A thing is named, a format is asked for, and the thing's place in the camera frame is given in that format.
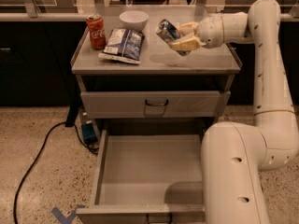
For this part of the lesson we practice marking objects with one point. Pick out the open grey middle drawer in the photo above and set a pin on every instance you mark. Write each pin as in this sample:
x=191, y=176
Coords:
x=147, y=179

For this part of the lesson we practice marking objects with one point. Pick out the silver blue redbull can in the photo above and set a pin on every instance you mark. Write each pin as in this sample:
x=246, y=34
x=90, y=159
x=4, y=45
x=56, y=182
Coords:
x=167, y=32

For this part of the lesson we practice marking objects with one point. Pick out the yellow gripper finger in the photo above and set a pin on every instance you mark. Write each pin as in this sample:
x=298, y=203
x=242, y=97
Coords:
x=188, y=42
x=189, y=28

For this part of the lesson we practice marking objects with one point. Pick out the closed grey top drawer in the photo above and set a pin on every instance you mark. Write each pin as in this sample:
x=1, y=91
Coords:
x=154, y=104

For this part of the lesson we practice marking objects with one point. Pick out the red coca-cola can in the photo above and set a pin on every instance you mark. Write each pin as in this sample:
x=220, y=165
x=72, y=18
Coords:
x=95, y=24

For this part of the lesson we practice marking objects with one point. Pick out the grey drawer cabinet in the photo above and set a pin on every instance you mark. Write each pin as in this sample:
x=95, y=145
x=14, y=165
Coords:
x=160, y=69

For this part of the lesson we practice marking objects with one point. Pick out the blue power box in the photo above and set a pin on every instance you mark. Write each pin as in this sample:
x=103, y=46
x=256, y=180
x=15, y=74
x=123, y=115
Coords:
x=88, y=133

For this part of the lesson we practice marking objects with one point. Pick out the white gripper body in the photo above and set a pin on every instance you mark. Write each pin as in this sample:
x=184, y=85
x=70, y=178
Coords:
x=210, y=29

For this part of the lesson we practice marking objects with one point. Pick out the white bowl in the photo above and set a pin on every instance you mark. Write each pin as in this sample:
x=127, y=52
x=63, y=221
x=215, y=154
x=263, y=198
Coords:
x=134, y=19

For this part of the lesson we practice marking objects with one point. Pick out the blue white chip bag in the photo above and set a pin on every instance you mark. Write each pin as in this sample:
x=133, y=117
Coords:
x=124, y=45

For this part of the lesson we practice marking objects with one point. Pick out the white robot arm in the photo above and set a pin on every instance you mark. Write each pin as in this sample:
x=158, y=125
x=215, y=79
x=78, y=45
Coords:
x=233, y=154

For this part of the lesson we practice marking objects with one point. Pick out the dark counter with rail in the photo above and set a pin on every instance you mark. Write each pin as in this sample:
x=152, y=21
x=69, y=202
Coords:
x=35, y=63

